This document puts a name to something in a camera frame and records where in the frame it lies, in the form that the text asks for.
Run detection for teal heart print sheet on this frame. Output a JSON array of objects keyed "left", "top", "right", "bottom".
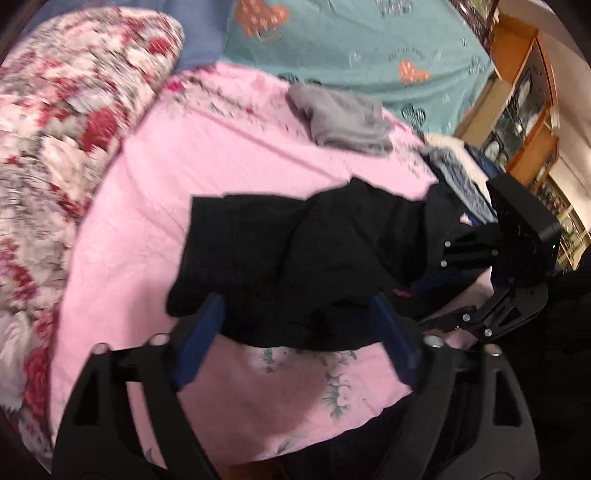
[{"left": 217, "top": 0, "right": 496, "bottom": 139}]

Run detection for black pants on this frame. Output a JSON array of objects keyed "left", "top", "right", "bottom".
[{"left": 166, "top": 178, "right": 467, "bottom": 352}]

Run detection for wooden glass cabinet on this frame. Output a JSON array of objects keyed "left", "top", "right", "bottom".
[{"left": 455, "top": 13, "right": 591, "bottom": 273}]

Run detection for pink floral blanket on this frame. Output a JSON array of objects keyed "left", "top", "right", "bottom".
[{"left": 48, "top": 65, "right": 492, "bottom": 468}]

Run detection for grey folded cloth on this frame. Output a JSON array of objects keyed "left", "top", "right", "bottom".
[{"left": 286, "top": 83, "right": 394, "bottom": 158}]

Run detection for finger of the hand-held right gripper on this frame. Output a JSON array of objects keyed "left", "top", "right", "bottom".
[
  {"left": 417, "top": 279, "right": 550, "bottom": 343},
  {"left": 411, "top": 228, "right": 504, "bottom": 292}
]

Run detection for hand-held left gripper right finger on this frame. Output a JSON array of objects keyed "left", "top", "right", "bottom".
[{"left": 370, "top": 294, "right": 542, "bottom": 480}]

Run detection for person's dark clothing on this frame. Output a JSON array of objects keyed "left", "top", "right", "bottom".
[{"left": 503, "top": 249, "right": 591, "bottom": 480}]

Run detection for white cloth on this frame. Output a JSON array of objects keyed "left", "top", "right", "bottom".
[{"left": 424, "top": 133, "right": 468, "bottom": 149}]

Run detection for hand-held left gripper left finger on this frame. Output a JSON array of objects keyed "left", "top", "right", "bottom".
[{"left": 52, "top": 294, "right": 226, "bottom": 480}]

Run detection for red floral quilt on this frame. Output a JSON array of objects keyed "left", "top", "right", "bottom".
[{"left": 0, "top": 9, "right": 185, "bottom": 464}]

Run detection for blue patterned cloth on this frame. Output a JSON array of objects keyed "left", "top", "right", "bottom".
[{"left": 422, "top": 144, "right": 503, "bottom": 224}]

